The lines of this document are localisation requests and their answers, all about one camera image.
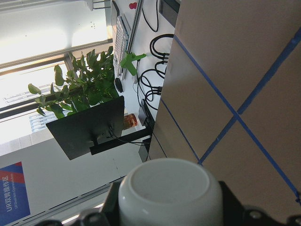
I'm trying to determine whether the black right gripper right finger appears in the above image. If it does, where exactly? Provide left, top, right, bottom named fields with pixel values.
left=219, top=181, right=245, bottom=226

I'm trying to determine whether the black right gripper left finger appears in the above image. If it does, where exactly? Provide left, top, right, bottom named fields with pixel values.
left=101, top=182, right=121, bottom=226

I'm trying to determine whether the white ikea cup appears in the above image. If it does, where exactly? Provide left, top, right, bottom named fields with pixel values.
left=118, top=158, right=224, bottom=226

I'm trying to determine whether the black monitor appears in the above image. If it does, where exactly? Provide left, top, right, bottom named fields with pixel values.
left=45, top=95, right=125, bottom=161

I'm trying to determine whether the black computer mouse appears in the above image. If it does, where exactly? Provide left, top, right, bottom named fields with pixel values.
left=114, top=78, right=123, bottom=93

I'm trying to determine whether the potted green plant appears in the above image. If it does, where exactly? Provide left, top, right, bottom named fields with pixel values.
left=28, top=46, right=119, bottom=119

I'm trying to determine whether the green plastic clamp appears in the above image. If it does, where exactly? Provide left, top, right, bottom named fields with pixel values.
left=120, top=52, right=147, bottom=76

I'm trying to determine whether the white keyboard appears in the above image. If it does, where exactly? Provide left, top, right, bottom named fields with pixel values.
left=112, top=13, right=131, bottom=80

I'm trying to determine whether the aluminium frame post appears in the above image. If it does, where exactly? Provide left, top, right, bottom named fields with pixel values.
left=122, top=0, right=144, bottom=78

